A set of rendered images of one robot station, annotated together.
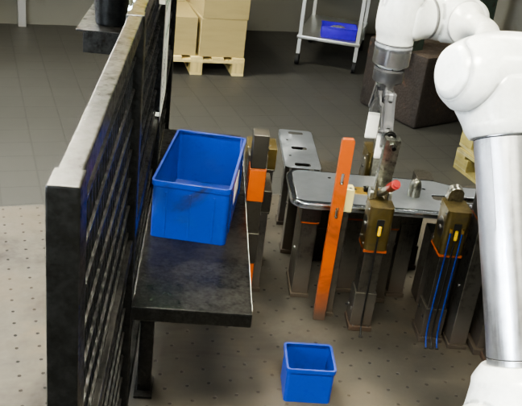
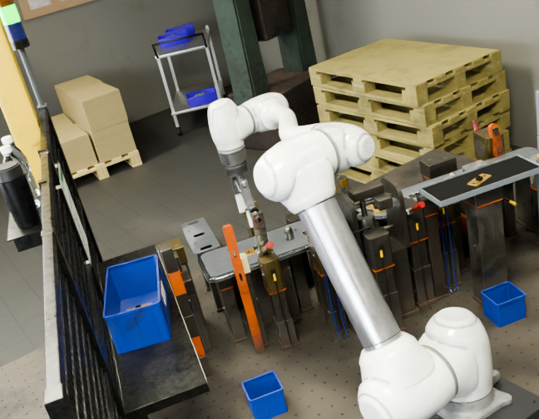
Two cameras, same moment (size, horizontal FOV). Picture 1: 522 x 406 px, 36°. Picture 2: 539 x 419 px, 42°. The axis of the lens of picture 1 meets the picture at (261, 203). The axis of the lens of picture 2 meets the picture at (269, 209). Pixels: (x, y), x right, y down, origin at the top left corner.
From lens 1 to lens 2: 0.42 m
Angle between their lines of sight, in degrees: 6
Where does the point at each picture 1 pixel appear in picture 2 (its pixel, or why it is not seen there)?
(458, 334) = not seen: hidden behind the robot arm
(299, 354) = (254, 386)
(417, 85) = not seen: hidden behind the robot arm
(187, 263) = (150, 363)
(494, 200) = (324, 248)
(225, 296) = (185, 377)
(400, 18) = (227, 130)
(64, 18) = not seen: outside the picture
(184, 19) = (77, 140)
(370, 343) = (302, 353)
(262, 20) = (139, 110)
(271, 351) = (236, 391)
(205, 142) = (129, 268)
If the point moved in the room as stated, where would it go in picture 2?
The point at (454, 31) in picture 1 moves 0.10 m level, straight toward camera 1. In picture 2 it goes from (267, 123) to (267, 134)
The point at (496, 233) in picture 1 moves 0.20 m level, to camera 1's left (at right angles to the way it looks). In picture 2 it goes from (334, 268) to (254, 292)
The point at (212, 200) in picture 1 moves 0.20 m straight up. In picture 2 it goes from (150, 313) to (129, 253)
